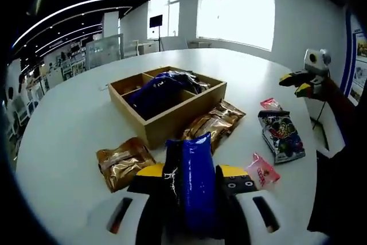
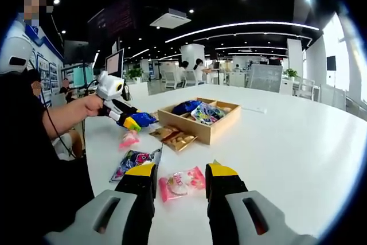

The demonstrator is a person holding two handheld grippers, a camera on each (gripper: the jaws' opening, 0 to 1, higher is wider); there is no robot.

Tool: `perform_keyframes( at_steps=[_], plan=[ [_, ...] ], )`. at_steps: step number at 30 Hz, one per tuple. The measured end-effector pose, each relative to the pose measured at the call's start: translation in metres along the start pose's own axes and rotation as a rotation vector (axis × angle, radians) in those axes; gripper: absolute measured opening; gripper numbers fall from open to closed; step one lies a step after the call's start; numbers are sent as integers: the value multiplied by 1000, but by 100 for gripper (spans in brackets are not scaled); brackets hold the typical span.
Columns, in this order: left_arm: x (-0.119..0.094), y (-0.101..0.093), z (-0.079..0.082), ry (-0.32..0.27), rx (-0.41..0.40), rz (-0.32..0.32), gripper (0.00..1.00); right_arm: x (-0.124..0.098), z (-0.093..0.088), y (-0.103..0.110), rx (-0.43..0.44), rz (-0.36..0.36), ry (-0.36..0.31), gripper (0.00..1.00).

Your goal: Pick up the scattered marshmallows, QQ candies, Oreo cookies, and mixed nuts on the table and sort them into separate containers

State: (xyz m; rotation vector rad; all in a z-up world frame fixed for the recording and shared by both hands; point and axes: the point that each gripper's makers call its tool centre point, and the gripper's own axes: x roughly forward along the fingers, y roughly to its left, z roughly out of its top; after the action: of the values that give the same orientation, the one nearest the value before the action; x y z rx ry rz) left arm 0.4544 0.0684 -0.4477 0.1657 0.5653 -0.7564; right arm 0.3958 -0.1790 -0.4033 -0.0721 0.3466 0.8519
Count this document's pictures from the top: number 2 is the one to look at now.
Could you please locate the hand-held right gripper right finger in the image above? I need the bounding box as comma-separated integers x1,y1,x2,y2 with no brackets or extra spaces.
204,163,299,245

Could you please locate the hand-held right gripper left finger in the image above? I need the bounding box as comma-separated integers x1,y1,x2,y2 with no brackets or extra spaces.
75,163,158,245

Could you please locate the pink marshmallow packet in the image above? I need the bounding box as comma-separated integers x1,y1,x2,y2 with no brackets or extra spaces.
119,130,140,150
158,166,206,203

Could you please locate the blue Oreo cookie packet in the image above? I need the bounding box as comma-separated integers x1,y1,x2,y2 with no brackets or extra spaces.
171,100,203,115
123,112,158,128

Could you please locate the colourful QQ candy packet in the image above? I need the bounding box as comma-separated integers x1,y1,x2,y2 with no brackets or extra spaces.
109,149,163,183
190,102,227,126

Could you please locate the wooden divided container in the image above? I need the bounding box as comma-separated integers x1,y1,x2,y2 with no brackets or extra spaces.
157,97,242,146

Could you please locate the person's left hand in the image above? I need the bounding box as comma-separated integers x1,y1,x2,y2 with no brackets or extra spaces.
77,95,104,117

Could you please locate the computer monitor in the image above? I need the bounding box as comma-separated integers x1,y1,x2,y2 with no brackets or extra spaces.
104,48,126,79

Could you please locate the potted plant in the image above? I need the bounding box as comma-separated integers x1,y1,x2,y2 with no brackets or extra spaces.
283,68,299,81
127,67,144,84

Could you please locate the black monitor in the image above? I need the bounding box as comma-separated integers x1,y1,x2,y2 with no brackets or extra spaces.
63,40,89,65

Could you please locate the white office chair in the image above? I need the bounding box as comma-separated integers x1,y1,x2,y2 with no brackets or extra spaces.
183,69,206,87
163,70,178,90

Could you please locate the white table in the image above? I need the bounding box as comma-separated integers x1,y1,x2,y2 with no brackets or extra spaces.
84,84,362,245

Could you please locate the ceiling air conditioner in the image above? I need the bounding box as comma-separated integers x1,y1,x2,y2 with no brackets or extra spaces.
149,8,192,30

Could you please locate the white chest-worn device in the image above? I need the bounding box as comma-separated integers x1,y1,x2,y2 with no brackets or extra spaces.
0,21,34,74

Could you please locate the person's black shirt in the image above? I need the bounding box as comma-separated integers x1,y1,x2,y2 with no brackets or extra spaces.
0,69,95,237

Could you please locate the white cabinet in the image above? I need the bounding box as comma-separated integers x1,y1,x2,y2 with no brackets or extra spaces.
229,72,247,87

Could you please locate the curved ceiling light strip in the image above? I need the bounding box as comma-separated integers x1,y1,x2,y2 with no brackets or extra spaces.
165,21,321,44

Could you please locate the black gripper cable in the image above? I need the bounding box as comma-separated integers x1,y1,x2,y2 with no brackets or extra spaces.
83,78,100,96

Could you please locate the black device cable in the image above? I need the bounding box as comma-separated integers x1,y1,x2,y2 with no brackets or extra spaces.
28,60,77,160

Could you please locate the blue white wall poster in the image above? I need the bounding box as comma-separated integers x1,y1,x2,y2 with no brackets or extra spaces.
25,25,64,105

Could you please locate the dark wall display screen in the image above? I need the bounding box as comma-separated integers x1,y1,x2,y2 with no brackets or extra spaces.
87,0,137,45

